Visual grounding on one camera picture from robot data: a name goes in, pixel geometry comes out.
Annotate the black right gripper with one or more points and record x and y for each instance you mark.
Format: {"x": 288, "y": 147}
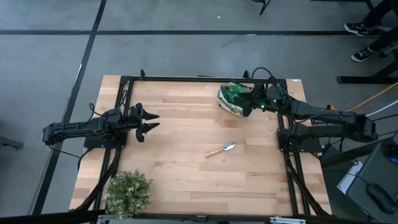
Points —
{"x": 273, "y": 99}

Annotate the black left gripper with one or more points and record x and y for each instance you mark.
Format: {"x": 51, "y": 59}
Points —
{"x": 136, "y": 119}

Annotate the green plastic spray bottle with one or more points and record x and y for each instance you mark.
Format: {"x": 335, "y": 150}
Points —
{"x": 236, "y": 90}

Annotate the beige green gardening bag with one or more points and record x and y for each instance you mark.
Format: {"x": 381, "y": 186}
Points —
{"x": 227, "y": 105}

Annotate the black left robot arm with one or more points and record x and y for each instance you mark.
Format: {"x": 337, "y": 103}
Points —
{"x": 74, "y": 129}

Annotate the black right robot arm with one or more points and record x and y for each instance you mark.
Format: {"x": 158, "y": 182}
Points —
{"x": 323, "y": 113}

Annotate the potted green plant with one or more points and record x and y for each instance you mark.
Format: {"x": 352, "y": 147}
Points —
{"x": 127, "y": 194}

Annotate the black chair base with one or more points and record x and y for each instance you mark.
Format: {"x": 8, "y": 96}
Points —
{"x": 264, "y": 7}

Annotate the person's black shoe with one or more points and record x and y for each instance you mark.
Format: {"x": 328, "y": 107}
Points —
{"x": 357, "y": 28}
{"x": 362, "y": 55}

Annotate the white paper sheet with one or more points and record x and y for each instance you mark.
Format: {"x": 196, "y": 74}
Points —
{"x": 348, "y": 183}

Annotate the black horizontal bar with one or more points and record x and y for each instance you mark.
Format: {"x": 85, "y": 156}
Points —
{"x": 46, "y": 217}

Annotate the grey stand foot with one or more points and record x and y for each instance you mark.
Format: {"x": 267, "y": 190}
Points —
{"x": 9, "y": 142}

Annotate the dark grey desk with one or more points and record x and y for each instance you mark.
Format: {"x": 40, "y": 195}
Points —
{"x": 373, "y": 168}

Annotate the person's leg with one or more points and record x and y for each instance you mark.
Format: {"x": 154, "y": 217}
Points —
{"x": 385, "y": 39}
{"x": 377, "y": 14}

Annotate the black computer mouse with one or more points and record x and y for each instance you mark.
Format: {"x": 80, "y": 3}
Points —
{"x": 381, "y": 197}

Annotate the black frame clamp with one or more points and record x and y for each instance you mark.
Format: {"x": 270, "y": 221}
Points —
{"x": 142, "y": 74}
{"x": 246, "y": 74}

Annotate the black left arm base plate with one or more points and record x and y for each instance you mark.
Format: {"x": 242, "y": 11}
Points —
{"x": 102, "y": 143}

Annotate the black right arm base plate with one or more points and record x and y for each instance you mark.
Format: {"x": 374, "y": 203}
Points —
{"x": 312, "y": 147}

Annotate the black desk leg frame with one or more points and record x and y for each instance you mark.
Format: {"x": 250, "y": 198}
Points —
{"x": 367, "y": 80}

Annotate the silver metal bracket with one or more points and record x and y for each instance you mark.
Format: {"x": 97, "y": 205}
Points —
{"x": 287, "y": 221}

